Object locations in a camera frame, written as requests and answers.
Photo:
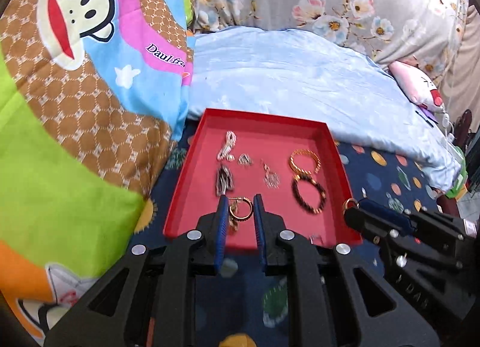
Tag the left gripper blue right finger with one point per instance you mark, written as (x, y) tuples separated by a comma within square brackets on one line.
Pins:
[(258, 208)]

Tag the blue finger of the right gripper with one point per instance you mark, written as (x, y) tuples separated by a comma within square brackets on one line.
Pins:
[(401, 220)]

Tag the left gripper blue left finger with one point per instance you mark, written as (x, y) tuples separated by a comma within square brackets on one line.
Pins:
[(221, 230)]

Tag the gold hoop earring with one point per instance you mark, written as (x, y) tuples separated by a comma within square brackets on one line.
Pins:
[(240, 209)]

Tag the gold chain bangle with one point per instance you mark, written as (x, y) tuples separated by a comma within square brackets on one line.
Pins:
[(304, 162)]

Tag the silver flower earring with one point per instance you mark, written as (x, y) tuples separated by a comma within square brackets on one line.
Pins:
[(271, 178)]

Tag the red cardboard tray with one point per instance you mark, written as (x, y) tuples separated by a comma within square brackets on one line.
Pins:
[(242, 141)]

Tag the green plush toy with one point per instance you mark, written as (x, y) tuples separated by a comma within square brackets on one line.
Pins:
[(459, 185)]

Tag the navy planet print bedsheet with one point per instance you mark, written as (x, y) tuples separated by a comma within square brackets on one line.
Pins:
[(242, 301)]

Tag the dark red bag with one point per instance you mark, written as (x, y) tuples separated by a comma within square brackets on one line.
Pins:
[(462, 130)]

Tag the light blue pillow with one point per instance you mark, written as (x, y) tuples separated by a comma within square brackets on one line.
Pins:
[(298, 74)]

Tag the pink cartoon plush pillow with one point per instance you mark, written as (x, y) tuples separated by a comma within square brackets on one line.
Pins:
[(417, 86)]

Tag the beige curtain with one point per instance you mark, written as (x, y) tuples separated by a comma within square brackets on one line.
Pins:
[(460, 87)]

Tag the grey floral duvet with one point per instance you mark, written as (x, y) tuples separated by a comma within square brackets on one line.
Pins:
[(422, 33)]

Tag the colourful monkey cartoon quilt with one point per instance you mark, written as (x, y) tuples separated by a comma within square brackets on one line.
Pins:
[(93, 100)]

